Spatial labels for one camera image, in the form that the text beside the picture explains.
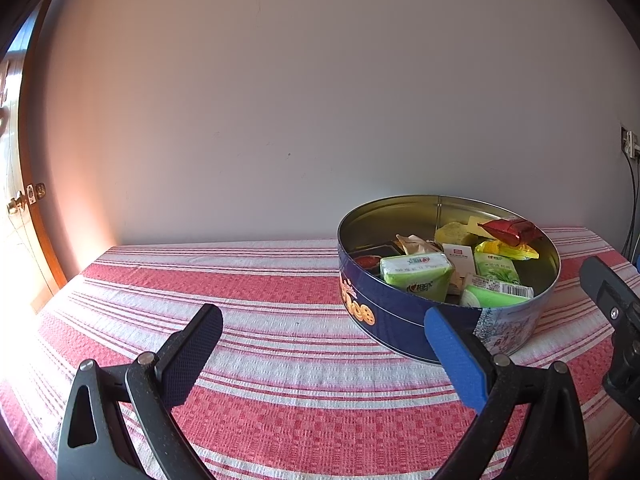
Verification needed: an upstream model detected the green tissue pack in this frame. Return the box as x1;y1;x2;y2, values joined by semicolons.
472;252;521;289
379;252;456;304
459;282;535;309

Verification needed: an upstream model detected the small black box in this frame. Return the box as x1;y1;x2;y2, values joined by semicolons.
349;242;404;270

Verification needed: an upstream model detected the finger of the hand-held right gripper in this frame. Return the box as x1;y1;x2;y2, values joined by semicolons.
579;255;640;387

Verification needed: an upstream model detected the brown candy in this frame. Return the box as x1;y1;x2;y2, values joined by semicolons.
395;233;444;257

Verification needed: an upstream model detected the round blue cookie tin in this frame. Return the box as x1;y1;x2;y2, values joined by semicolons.
336;194;562;365

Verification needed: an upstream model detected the red snack packet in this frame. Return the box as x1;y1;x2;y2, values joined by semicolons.
477;218;547;247

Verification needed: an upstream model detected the wooden door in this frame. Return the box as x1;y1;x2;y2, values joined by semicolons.
0;7;69;313

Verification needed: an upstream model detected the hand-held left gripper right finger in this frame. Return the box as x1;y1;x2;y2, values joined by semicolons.
423;306;590;480

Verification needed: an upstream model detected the white card box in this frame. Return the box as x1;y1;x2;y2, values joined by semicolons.
442;243;476;292

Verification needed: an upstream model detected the red striped tablecloth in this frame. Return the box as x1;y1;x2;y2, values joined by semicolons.
0;226;640;480

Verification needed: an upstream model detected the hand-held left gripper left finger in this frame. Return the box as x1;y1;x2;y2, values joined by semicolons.
57;303;224;480

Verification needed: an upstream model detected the yellow snack packet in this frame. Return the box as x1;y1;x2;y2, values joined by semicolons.
473;239;541;262

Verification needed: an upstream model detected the black cable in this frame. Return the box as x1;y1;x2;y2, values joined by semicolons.
622;152;640;257

